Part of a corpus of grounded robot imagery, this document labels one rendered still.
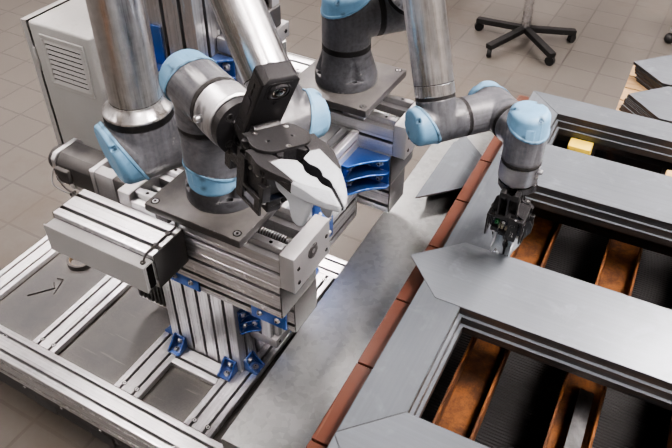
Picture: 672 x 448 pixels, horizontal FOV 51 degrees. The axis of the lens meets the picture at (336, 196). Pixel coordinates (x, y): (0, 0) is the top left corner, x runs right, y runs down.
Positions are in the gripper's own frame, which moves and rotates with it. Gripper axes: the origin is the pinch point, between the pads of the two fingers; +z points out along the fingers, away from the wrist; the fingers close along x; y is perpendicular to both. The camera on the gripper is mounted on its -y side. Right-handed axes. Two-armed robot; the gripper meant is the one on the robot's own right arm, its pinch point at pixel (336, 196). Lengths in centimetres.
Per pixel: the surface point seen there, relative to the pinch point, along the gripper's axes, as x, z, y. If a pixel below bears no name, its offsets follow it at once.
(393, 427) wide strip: -22, -4, 56
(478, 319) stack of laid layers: -51, -14, 54
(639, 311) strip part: -76, 3, 49
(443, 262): -55, -28, 52
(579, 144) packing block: -119, -45, 49
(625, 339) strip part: -69, 6, 50
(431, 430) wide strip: -27, 0, 56
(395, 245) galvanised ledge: -66, -53, 69
